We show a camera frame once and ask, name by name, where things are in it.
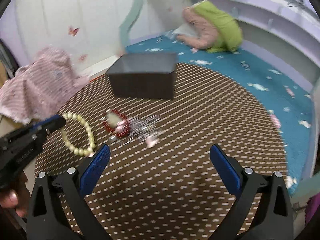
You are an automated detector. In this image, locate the cream pearl bracelet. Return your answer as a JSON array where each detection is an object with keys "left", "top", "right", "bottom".
[{"left": 60, "top": 112, "right": 97, "bottom": 157}]

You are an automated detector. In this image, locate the white jade pendant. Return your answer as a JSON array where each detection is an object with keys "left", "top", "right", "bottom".
[{"left": 107, "top": 111, "right": 122, "bottom": 129}]

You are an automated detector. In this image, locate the red bead bracelet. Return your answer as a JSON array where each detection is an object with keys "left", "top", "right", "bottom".
[{"left": 102, "top": 109, "right": 131, "bottom": 138}]

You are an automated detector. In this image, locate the silver chain necklace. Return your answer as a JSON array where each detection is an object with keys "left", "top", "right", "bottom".
[{"left": 125, "top": 114, "right": 163, "bottom": 142}]

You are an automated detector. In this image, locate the left hand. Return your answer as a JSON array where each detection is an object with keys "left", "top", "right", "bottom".
[{"left": 1, "top": 172, "right": 30, "bottom": 218}]

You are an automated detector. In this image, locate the pink patterned cloth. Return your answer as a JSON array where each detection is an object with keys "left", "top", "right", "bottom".
[{"left": 1, "top": 47, "right": 89, "bottom": 125}]

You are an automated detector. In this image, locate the pink small charm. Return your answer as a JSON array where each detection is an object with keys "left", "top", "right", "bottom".
[{"left": 145, "top": 135, "right": 159, "bottom": 148}]

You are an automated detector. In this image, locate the dark metal tin box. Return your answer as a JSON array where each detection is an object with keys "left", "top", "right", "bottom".
[{"left": 105, "top": 51, "right": 178, "bottom": 100}]

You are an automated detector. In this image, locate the brown polka dot tablecloth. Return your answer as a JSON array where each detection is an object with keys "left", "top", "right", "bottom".
[{"left": 35, "top": 62, "right": 291, "bottom": 240}]

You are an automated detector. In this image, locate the teal candy print mattress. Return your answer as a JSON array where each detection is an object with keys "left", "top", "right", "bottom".
[{"left": 126, "top": 35, "right": 315, "bottom": 194}]

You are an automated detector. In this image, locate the teal bed headboard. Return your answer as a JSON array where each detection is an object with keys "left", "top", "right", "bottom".
[{"left": 119, "top": 0, "right": 144, "bottom": 51}]

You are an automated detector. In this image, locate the white pillow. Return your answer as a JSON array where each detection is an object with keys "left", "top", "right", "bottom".
[{"left": 172, "top": 23, "right": 198, "bottom": 37}]

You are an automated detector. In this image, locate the pink quilted jacket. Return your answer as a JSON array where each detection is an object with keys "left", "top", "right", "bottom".
[{"left": 176, "top": 7, "right": 224, "bottom": 50}]

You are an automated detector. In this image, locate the green jacket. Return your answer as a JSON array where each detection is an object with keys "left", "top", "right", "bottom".
[{"left": 193, "top": 0, "right": 243, "bottom": 53}]

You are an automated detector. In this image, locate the lavender wall shelf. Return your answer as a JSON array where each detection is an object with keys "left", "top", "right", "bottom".
[{"left": 194, "top": 0, "right": 319, "bottom": 90}]

